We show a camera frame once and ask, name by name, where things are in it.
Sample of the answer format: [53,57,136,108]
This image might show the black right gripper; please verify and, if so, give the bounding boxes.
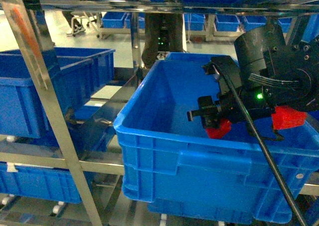
[187,43,319,140]

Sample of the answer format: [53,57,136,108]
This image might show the red toy block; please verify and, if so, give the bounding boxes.
[205,118,232,139]

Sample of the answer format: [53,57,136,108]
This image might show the blue shelf bin target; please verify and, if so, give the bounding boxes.
[113,51,319,225]

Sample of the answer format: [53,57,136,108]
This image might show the blue shelf bin left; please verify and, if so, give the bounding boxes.
[0,47,115,138]

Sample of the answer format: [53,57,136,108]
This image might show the steel shelf cart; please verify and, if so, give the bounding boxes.
[0,0,319,226]

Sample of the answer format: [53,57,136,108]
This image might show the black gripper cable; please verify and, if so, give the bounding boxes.
[210,62,309,226]

